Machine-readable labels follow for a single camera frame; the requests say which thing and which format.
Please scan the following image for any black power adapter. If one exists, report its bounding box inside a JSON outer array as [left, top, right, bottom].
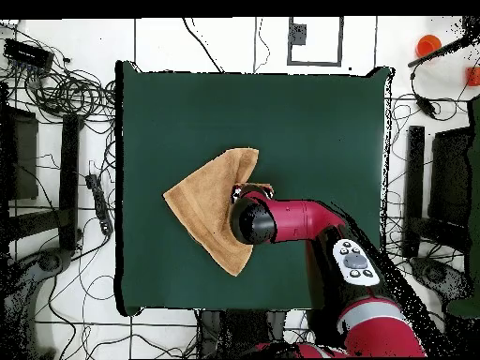
[[413, 94, 439, 120]]

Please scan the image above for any black upright bar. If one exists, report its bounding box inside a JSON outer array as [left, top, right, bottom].
[[57, 112, 84, 252], [401, 125, 427, 260]]

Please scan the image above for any tangled black cable bundle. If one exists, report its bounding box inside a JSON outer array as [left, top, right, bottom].
[[0, 22, 117, 125]]

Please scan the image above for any black electronics box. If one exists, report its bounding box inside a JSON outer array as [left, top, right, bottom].
[[2, 37, 55, 72]]

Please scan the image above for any grey square frame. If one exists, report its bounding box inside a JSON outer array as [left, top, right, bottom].
[[286, 16, 344, 68]]

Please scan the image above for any black rod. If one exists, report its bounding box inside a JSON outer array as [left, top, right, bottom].
[[407, 31, 480, 69]]

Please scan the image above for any black flat panel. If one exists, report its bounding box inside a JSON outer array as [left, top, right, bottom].
[[427, 126, 474, 226], [0, 82, 39, 202]]

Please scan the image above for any grey chair base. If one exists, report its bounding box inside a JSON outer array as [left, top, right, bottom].
[[0, 245, 74, 359], [407, 255, 473, 305]]

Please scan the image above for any black power strip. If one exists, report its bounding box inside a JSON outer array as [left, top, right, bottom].
[[84, 172, 114, 237]]

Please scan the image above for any orange cup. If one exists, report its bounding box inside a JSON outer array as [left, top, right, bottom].
[[414, 34, 443, 59]]

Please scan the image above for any tan terry towel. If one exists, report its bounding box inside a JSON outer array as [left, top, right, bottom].
[[161, 146, 275, 278]]

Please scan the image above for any dark green table cloth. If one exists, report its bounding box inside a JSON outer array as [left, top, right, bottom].
[[113, 59, 395, 318]]

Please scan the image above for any dark green cloth piece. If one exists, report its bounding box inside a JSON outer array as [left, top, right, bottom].
[[445, 95, 480, 320]]

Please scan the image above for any dark grey square block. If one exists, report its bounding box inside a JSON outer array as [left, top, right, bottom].
[[287, 22, 308, 47]]

